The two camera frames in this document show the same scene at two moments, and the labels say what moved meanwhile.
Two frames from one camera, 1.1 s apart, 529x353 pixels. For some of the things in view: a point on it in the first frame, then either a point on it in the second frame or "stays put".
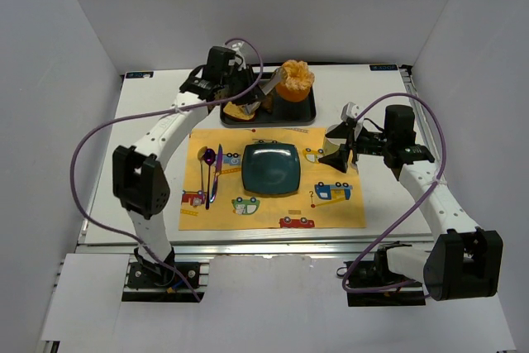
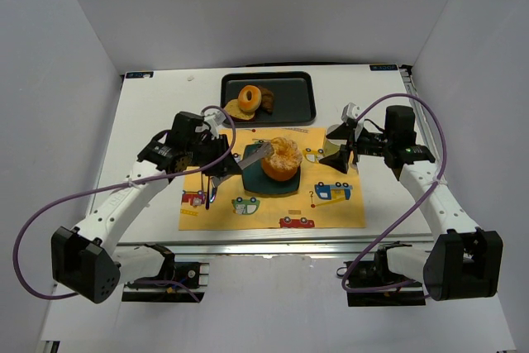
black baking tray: x=283 y=112 stays put
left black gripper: x=250 y=83 → x=223 y=155
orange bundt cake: x=296 y=83 → x=284 y=161
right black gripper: x=352 y=145 stays put
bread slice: x=238 y=112 stays put
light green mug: x=329 y=147 stays put
